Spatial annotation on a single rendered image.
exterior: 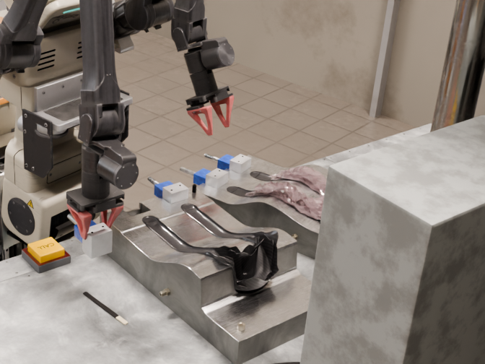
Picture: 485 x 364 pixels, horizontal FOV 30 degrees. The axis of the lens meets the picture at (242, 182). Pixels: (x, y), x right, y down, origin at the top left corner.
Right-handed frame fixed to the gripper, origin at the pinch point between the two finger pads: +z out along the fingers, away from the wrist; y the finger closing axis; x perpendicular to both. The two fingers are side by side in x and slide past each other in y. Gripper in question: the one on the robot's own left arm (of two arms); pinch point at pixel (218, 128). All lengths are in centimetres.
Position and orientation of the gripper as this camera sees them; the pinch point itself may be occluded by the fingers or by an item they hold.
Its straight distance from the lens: 225.1
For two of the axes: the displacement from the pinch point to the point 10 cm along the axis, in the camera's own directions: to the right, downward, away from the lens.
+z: 2.9, 9.4, 2.0
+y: 5.9, -3.4, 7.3
